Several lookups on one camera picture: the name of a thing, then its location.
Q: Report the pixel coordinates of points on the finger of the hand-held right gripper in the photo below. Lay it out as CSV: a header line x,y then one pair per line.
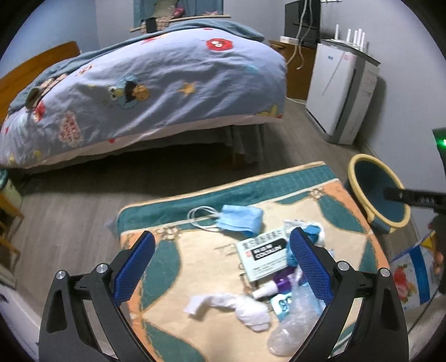
x,y
414,198

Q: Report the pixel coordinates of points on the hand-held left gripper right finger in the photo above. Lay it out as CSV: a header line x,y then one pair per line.
x,y
312,268

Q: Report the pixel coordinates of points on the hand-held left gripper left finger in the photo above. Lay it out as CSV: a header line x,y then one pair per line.
x,y
136,268

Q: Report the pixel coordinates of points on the purple bottle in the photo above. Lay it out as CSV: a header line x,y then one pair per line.
x,y
280,282

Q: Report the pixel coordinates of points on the blue bin with yellow rim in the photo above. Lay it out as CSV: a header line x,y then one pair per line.
x,y
376,188

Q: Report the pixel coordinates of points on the medicine box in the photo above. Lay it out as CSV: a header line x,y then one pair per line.
x,y
264,254

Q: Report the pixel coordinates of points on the white tissue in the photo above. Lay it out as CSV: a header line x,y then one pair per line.
x,y
244,308

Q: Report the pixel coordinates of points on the blue face mask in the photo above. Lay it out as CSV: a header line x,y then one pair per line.
x,y
240,217

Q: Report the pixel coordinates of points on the person's right hand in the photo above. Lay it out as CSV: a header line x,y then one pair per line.
x,y
438,259

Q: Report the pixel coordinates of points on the blue white crumpled wrapper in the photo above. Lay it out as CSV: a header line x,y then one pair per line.
x,y
313,231

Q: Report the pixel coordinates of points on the teal and beige rug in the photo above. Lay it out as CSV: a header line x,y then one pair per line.
x,y
195,257

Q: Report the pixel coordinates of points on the printed cardboard box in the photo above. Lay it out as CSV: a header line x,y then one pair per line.
x,y
414,271

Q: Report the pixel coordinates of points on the white air purifier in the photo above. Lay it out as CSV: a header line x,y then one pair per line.
x,y
334,94

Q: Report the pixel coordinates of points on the white router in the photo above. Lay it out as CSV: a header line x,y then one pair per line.
x,y
350,40

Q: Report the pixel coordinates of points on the wooden stool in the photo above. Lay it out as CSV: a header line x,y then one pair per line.
x,y
8,222

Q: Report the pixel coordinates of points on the grey bed skirt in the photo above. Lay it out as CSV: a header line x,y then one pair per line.
x,y
244,142

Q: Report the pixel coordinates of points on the wooden cabinet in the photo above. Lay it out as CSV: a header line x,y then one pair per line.
x,y
306,73

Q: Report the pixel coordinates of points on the black monitor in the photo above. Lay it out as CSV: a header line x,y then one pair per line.
x,y
306,21

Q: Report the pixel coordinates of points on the small white box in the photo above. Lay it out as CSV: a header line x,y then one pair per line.
x,y
288,40

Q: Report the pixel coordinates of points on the bed with cartoon blanket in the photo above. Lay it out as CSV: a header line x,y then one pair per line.
x,y
156,87

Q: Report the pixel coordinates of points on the wooden headboard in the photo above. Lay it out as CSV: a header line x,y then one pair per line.
x,y
31,66

